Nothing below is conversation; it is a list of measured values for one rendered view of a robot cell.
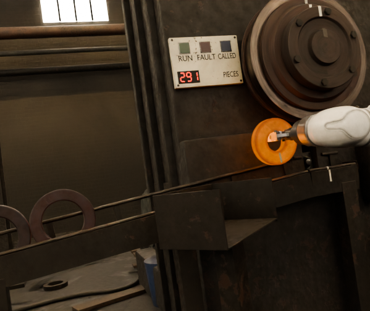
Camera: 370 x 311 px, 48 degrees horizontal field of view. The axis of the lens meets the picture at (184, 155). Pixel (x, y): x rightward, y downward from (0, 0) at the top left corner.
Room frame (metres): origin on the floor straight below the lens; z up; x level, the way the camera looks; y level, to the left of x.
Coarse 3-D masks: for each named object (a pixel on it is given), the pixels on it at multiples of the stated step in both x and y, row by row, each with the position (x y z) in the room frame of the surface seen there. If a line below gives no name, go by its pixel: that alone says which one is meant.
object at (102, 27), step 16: (0, 32) 6.15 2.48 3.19; (16, 32) 6.22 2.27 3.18; (32, 32) 6.29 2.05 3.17; (48, 32) 6.36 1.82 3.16; (64, 32) 6.43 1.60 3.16; (80, 32) 6.51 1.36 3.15; (96, 32) 6.59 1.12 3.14; (112, 32) 6.67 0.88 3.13; (64, 48) 6.68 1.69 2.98; (80, 48) 6.73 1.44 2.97; (96, 48) 6.81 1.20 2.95; (112, 48) 6.88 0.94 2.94; (96, 64) 6.99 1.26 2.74; (112, 64) 7.06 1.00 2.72; (128, 64) 7.13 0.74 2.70
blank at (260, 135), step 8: (264, 120) 1.37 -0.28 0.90; (272, 120) 1.37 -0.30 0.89; (280, 120) 1.38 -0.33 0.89; (256, 128) 1.37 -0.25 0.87; (264, 128) 1.36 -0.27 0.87; (272, 128) 1.37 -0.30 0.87; (280, 128) 1.38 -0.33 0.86; (256, 136) 1.35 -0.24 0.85; (264, 136) 1.36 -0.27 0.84; (256, 144) 1.35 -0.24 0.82; (264, 144) 1.36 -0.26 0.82; (280, 144) 1.41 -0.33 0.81; (288, 144) 1.38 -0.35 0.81; (296, 144) 1.40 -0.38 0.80; (256, 152) 1.36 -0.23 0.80; (264, 152) 1.36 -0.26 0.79; (272, 152) 1.37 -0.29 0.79; (280, 152) 1.38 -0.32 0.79; (288, 152) 1.39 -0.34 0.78; (264, 160) 1.36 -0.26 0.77; (272, 160) 1.37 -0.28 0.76; (280, 160) 1.38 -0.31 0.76
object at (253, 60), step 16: (272, 0) 1.42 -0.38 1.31; (288, 0) 1.44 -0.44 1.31; (256, 32) 1.40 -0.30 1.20; (256, 48) 1.40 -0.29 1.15; (256, 64) 1.39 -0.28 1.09; (256, 80) 1.40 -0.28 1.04; (272, 96) 1.41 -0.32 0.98; (352, 96) 1.50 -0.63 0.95; (288, 112) 1.42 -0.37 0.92; (304, 112) 1.44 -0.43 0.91
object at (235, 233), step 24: (192, 192) 0.98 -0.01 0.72; (216, 192) 0.94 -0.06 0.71; (240, 192) 1.20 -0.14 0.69; (264, 192) 1.15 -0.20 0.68; (168, 216) 1.03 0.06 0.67; (192, 216) 0.98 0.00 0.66; (216, 216) 0.94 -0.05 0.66; (240, 216) 1.21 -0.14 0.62; (264, 216) 1.16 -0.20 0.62; (168, 240) 1.04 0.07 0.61; (192, 240) 0.99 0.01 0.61; (216, 240) 0.95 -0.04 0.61; (240, 240) 0.98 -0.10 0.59; (216, 264) 1.11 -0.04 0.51; (240, 264) 1.10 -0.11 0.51; (240, 288) 1.08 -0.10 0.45
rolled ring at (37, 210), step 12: (60, 192) 1.21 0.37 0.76; (72, 192) 1.22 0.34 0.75; (36, 204) 1.19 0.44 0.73; (48, 204) 1.20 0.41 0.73; (84, 204) 1.23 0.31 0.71; (36, 216) 1.19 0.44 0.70; (84, 216) 1.23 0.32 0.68; (36, 228) 1.19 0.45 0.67; (84, 228) 1.23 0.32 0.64; (36, 240) 1.19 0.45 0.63
